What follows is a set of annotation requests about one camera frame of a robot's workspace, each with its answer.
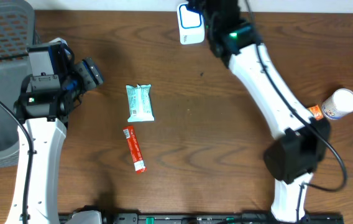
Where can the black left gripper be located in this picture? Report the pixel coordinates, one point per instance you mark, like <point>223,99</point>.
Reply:
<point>89,73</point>

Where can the teal white tissue pack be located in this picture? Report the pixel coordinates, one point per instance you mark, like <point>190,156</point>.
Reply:
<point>140,107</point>

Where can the red white snack bar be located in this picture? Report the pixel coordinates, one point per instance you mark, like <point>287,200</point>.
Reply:
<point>138,161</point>

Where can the orange tissue pack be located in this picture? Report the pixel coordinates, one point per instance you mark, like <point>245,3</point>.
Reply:
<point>316,112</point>

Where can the white plastic jar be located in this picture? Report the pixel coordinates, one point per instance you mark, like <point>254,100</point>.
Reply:
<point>339,104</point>

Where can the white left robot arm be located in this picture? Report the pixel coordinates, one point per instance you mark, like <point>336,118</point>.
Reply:
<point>49,93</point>

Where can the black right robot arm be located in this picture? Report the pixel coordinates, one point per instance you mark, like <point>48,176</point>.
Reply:
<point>299,138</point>

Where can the white barcode scanner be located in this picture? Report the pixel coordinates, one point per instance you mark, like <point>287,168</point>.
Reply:
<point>191,25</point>

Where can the grey plastic mesh basket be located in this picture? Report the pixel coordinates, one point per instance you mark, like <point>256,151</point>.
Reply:
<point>17,33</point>

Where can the black mounting rail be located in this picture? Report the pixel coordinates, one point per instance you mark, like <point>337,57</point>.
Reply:
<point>195,218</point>

